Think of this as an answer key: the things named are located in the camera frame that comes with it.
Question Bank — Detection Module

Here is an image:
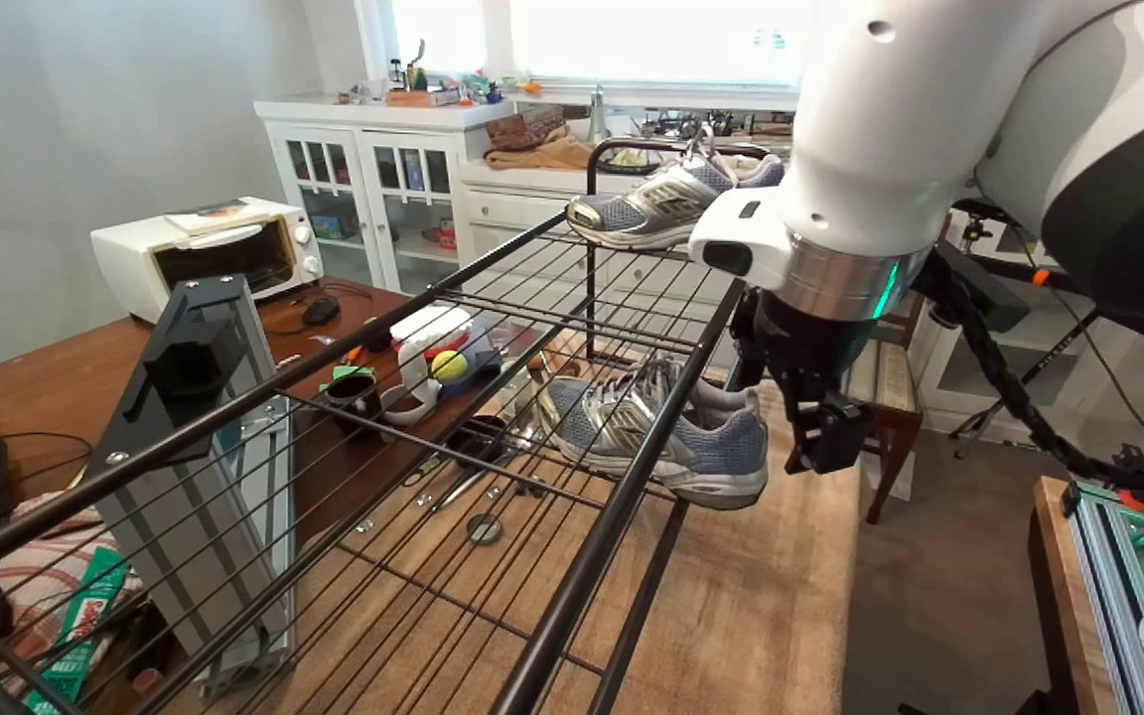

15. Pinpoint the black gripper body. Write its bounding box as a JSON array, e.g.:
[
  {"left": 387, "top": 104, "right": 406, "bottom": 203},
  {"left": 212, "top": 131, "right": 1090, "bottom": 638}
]
[{"left": 726, "top": 283, "right": 898, "bottom": 409}]

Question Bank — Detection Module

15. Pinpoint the grey blue white sneaker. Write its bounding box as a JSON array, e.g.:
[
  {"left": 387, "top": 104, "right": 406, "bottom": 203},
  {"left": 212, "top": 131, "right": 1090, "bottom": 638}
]
[
  {"left": 529, "top": 352, "right": 774, "bottom": 515},
  {"left": 563, "top": 147, "right": 788, "bottom": 258}
]

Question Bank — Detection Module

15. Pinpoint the white open shelf unit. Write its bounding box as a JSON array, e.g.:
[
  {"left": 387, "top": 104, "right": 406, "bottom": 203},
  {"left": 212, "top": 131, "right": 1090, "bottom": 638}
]
[{"left": 908, "top": 283, "right": 1106, "bottom": 447}]

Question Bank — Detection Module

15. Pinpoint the black metal shoe rack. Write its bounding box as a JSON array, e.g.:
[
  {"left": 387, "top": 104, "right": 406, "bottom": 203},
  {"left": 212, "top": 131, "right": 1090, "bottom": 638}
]
[{"left": 0, "top": 135, "right": 788, "bottom": 715}]

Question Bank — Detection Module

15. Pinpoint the black tripod with orange clamps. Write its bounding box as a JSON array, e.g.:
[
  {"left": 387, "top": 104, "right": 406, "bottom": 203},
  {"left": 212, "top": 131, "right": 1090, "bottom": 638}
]
[{"left": 946, "top": 196, "right": 1144, "bottom": 370}]

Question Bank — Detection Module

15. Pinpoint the white low dresser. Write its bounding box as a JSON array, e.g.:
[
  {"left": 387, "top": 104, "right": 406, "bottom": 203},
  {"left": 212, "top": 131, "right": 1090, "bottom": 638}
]
[{"left": 452, "top": 156, "right": 604, "bottom": 270}]

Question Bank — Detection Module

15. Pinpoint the yellow green tennis ball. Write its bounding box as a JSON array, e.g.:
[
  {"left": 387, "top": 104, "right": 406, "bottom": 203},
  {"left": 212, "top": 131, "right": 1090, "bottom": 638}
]
[{"left": 426, "top": 344, "right": 477, "bottom": 388}]

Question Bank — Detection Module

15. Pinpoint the white plastic container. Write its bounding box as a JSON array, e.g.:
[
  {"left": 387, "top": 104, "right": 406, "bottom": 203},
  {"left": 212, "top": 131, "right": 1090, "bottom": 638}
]
[{"left": 390, "top": 297, "right": 477, "bottom": 356}]

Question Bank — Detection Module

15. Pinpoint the black mug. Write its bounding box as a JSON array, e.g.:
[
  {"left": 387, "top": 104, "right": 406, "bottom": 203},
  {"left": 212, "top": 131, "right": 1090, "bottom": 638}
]
[{"left": 317, "top": 364, "right": 387, "bottom": 422}]

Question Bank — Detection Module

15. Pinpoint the black computer mouse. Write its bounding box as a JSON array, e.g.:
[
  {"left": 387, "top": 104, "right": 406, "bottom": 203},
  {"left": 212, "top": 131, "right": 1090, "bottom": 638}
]
[{"left": 297, "top": 293, "right": 345, "bottom": 331}]

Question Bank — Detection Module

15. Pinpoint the white glass-door cabinet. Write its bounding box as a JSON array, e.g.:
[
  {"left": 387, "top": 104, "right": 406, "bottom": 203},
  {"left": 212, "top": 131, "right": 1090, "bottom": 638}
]
[{"left": 251, "top": 90, "right": 524, "bottom": 297}]

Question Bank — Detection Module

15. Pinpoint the grey angled metal stand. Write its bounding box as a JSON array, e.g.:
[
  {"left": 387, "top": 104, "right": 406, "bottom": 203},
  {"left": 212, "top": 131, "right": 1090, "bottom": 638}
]
[{"left": 80, "top": 275, "right": 308, "bottom": 699}]

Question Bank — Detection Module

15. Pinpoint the white toaster oven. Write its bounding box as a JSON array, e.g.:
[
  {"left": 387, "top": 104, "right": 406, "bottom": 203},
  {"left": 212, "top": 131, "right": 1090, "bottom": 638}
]
[{"left": 89, "top": 196, "right": 326, "bottom": 331}]

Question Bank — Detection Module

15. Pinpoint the green cardboard box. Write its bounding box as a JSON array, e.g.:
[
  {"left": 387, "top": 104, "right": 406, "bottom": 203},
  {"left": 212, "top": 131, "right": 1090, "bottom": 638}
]
[{"left": 20, "top": 545, "right": 134, "bottom": 715}]

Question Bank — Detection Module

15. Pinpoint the pink striped cloth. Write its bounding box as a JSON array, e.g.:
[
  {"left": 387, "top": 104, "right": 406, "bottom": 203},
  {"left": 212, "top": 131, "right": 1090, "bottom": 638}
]
[{"left": 0, "top": 485, "right": 142, "bottom": 681}]

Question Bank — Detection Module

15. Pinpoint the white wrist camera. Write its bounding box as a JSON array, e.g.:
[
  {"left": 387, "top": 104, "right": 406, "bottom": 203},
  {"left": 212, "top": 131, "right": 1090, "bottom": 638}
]
[{"left": 686, "top": 186, "right": 804, "bottom": 293}]

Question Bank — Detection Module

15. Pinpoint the black braided cable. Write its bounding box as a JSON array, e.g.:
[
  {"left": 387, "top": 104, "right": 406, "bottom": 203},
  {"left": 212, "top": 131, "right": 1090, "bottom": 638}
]
[{"left": 921, "top": 248, "right": 1144, "bottom": 515}]

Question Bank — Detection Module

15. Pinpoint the aluminium rail frame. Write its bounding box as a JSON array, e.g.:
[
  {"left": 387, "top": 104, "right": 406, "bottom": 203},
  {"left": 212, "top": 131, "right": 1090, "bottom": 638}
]
[{"left": 1063, "top": 476, "right": 1144, "bottom": 715}]

